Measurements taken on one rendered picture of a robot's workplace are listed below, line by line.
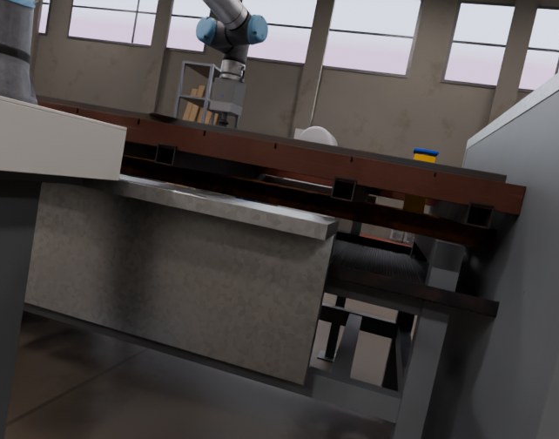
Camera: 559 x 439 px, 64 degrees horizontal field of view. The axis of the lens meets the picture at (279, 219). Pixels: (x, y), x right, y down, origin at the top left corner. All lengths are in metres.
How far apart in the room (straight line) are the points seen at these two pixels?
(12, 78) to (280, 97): 7.23
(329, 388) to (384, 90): 6.80
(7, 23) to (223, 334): 0.74
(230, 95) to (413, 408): 1.02
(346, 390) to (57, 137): 0.84
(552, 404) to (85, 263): 1.01
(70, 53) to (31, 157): 9.67
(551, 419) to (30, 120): 0.86
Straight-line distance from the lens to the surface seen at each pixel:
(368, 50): 7.88
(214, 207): 0.87
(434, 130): 7.55
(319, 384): 1.17
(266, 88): 8.12
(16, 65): 0.92
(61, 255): 1.27
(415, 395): 1.16
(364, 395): 1.17
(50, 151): 0.80
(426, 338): 1.11
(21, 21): 0.93
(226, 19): 1.32
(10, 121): 0.75
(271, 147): 1.05
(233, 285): 1.05
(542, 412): 0.77
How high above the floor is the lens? 0.74
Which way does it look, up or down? 5 degrees down
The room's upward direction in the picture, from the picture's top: 11 degrees clockwise
